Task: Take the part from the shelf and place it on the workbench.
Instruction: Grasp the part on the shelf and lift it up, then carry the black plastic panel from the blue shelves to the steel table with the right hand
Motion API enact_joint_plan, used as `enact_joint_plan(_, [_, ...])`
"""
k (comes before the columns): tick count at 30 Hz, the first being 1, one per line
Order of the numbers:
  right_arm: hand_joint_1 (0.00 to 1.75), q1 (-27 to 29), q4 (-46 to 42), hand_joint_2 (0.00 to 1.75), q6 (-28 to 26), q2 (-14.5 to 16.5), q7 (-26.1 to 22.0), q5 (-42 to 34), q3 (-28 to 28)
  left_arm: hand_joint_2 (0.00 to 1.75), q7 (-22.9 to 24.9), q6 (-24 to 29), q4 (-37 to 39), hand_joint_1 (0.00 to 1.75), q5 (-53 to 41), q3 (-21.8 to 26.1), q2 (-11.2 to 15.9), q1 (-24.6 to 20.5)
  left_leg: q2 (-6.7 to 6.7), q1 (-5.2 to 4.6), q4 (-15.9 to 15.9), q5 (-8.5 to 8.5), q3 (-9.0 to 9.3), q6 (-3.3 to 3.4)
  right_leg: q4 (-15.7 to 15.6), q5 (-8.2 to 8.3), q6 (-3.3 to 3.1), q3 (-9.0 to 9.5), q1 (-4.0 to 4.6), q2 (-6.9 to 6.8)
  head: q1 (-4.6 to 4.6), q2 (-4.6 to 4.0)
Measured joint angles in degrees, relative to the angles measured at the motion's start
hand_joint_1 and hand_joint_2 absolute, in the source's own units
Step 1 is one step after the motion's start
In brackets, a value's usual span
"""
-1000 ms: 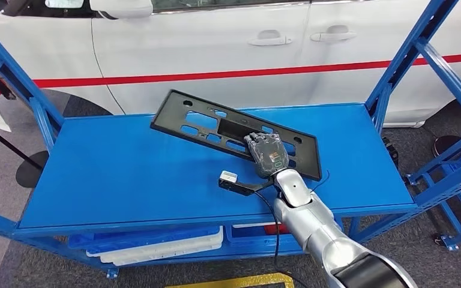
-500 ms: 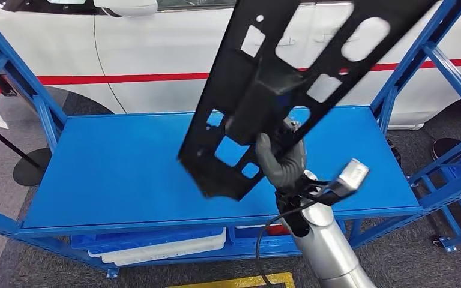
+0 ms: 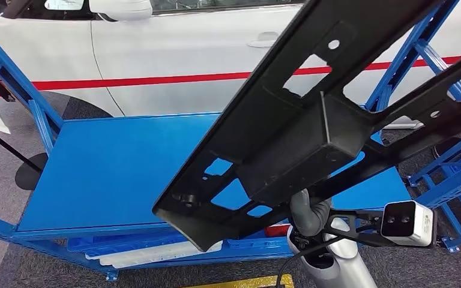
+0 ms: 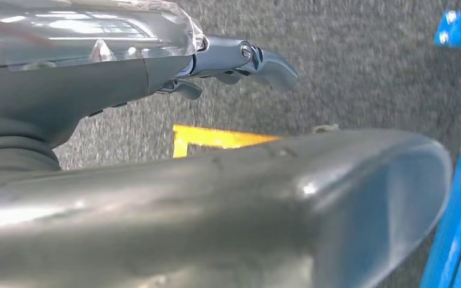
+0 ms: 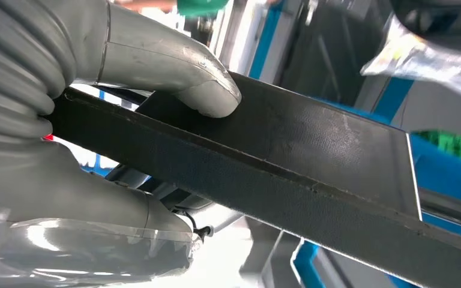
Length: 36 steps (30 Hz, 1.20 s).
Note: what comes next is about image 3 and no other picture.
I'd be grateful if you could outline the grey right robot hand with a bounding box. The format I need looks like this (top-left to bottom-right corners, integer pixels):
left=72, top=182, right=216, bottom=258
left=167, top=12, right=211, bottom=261
left=289, top=188, right=333, bottom=238

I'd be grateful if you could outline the black plastic plate frame part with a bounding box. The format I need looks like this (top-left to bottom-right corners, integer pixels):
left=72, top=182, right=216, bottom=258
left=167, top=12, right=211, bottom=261
left=152, top=0, right=461, bottom=253

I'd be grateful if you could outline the blue metal shelf rack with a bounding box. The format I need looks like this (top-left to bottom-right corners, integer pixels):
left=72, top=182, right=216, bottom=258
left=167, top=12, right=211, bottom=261
left=0, top=0, right=461, bottom=281

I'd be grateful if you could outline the yellow floor tape square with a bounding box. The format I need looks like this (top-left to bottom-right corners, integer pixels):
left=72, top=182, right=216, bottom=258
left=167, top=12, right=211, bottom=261
left=182, top=274, right=295, bottom=288

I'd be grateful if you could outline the black round stanchion base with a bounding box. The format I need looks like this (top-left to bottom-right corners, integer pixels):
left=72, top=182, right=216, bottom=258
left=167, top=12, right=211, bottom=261
left=432, top=137, right=461, bottom=160

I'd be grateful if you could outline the white plastic tray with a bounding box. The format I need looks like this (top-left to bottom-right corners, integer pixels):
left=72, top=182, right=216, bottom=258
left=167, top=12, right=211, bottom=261
left=85, top=240, right=223, bottom=270

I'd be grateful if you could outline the white car with red stripe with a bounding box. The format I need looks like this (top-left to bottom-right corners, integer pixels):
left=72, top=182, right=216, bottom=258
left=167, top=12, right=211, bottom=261
left=0, top=0, right=461, bottom=130

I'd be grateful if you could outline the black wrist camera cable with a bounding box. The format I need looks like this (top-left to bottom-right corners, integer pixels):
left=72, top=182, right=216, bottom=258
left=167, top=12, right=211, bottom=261
left=275, top=224, right=382, bottom=288

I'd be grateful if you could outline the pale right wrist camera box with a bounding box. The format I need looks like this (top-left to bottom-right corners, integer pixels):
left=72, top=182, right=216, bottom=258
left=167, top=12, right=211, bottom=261
left=381, top=200, right=435, bottom=247

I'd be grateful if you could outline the black stanchion post with base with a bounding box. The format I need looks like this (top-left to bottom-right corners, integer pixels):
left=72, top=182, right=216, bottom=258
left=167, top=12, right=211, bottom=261
left=0, top=125, right=49, bottom=191

